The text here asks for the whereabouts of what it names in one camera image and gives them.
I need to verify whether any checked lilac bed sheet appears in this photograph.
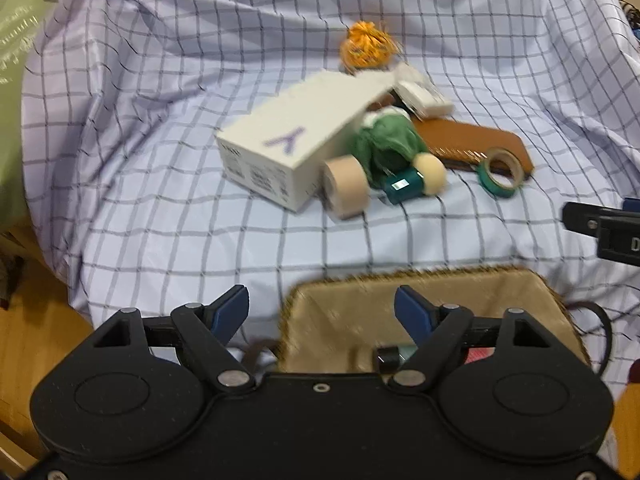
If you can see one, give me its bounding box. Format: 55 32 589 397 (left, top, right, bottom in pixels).
22 0 640 401

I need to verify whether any beige tape roll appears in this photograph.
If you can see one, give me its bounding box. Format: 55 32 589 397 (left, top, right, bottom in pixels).
320 156 372 221

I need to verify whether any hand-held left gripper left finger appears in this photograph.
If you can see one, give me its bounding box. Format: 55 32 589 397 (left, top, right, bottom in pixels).
92 285 256 394

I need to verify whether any small teal box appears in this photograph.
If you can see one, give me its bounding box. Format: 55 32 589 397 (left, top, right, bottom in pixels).
382 167 426 206

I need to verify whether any cream soft puff ball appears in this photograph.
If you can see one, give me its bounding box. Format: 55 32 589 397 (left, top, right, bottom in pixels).
412 152 447 197

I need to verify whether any green plush toy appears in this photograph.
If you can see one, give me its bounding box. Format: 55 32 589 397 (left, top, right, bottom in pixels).
352 107 429 189

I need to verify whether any orange pompom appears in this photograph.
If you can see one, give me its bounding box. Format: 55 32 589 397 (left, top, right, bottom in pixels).
339 21 403 73

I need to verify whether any white cardboard box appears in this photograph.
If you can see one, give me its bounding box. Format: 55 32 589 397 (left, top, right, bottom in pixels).
215 71 396 212

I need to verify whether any white tissue packet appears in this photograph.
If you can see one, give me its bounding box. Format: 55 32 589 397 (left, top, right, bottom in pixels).
395 63 434 86
395 80 454 117

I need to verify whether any teal tape roll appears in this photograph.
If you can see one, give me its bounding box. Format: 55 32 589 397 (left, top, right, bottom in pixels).
476 147 526 199

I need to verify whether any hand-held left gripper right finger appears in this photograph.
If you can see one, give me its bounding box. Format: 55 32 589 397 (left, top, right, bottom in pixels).
388 285 551 393

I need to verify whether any green paper bag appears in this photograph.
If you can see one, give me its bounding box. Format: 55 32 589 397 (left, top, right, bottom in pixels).
0 0 57 241

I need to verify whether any brown leather case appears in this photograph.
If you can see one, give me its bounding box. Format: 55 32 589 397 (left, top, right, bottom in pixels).
412 117 535 181

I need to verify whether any woven lined basket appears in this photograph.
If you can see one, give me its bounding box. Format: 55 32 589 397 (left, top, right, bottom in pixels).
277 266 613 377

